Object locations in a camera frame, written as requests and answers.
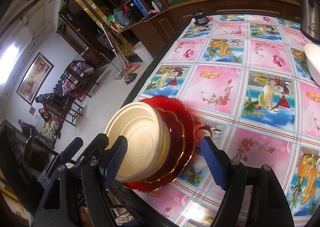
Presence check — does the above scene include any colourful fruit pattern tablecloth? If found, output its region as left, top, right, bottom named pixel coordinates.
left=135, top=14, right=319, bottom=226

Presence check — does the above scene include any grey blue kettle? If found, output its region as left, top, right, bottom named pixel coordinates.
left=113, top=9, right=132, bottom=28

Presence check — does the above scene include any wooden chair with clothes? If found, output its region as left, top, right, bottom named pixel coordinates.
left=62, top=60, right=100, bottom=101

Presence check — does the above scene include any mop with metal handle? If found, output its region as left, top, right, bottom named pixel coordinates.
left=100, top=23, right=140, bottom=85

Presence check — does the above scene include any stainless steel thermos jug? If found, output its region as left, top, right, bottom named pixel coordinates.
left=300, top=0, right=319, bottom=44

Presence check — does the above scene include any beige plastic bowl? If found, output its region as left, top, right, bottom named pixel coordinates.
left=105, top=102, right=170, bottom=183

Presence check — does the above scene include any small black motor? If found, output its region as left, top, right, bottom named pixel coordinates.
left=193, top=9, right=209, bottom=26

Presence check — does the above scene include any red plastic plate with sticker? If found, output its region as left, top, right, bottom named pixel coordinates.
left=140, top=107, right=185, bottom=184

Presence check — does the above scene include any framed wall painting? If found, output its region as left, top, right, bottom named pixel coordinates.
left=16, top=52, right=54, bottom=105

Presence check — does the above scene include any white plastic bucket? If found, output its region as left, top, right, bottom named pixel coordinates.
left=133, top=42, right=153, bottom=63

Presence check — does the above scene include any white foam bowl near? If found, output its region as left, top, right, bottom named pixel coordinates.
left=304, top=43, right=320, bottom=86

